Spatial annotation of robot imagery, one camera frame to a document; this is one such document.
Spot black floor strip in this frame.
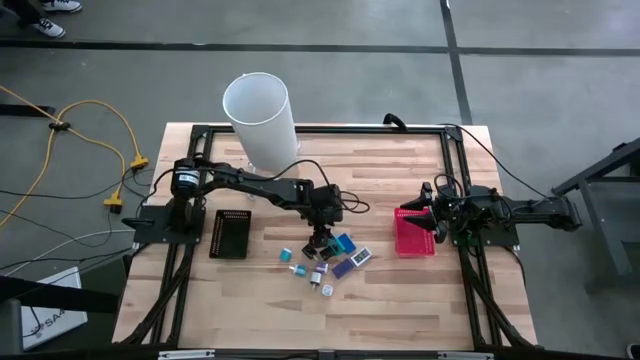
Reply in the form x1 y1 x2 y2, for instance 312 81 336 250
0 103 56 118

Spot right arm black supply cable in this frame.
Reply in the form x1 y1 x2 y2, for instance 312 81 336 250
439 122 551 200

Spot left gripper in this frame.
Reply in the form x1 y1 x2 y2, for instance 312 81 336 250
299 182 346 247

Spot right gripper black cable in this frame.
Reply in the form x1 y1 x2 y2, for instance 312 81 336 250
432 172 464 201

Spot dark blue box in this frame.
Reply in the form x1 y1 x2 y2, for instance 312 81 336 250
330 258 356 280

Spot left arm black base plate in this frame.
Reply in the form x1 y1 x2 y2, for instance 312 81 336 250
122 204 206 245

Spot black cable connector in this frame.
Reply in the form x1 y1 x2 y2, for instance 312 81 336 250
382 112 409 132

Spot yellow extension cord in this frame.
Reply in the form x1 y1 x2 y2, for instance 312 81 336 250
0 124 126 231
0 84 150 171

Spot black aluminium rig frame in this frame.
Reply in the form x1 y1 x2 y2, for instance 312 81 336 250
117 123 539 351

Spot black metal beam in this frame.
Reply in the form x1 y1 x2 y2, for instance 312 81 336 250
0 273 122 315

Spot white shade table lamp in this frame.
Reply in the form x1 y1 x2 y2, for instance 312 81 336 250
221 72 302 175

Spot black metal table frame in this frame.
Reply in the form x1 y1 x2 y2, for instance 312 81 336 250
551 137 640 279

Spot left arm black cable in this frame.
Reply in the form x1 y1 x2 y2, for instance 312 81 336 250
269 158 372 215

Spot grey charger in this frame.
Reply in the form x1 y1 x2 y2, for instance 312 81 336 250
349 246 374 268

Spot person's shoe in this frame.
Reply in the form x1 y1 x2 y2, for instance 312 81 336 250
40 0 84 15
30 17 67 40

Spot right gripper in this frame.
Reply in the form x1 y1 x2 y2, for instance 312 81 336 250
399 181 469 245

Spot red plastic basket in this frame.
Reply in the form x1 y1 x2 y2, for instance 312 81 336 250
393 207 437 258

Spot bright blue small box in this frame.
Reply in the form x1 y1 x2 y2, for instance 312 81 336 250
330 233 358 256

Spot white printed sign board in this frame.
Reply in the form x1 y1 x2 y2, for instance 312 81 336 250
19 266 89 351

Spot silver table bracket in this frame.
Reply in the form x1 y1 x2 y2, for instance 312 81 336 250
437 351 495 360
157 349 216 360

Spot person's leg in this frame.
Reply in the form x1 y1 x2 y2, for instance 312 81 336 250
0 0 46 29

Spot white floor cable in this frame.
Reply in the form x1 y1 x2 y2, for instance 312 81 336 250
3 228 137 276

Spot black plastic basket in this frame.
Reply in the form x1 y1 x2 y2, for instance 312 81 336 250
208 209 253 260

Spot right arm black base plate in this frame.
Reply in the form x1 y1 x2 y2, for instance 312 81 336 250
452 222 521 247

